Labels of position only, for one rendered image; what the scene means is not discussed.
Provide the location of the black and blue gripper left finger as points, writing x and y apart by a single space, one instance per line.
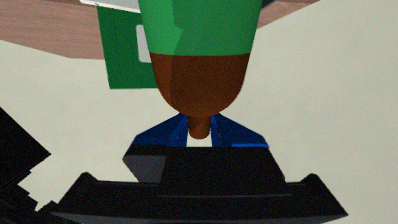
166 133

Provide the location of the green and brown bottle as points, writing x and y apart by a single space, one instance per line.
200 51

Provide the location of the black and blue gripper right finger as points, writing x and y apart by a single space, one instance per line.
233 134

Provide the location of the green bottle crate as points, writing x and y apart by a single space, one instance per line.
125 48

